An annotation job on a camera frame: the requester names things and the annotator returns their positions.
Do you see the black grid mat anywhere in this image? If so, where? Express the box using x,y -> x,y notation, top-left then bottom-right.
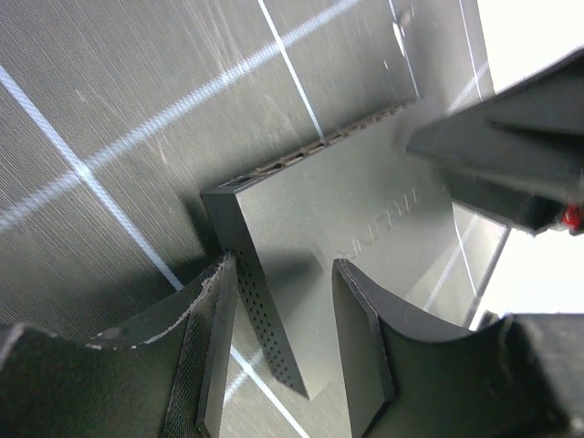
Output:
0,0 -> 507,438

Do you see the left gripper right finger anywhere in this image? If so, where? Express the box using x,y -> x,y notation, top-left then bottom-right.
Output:
332,259 -> 583,437

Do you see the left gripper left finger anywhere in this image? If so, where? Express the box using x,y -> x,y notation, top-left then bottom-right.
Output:
1,255 -> 237,437

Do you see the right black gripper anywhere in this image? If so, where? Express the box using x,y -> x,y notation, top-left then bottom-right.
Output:
407,48 -> 583,235

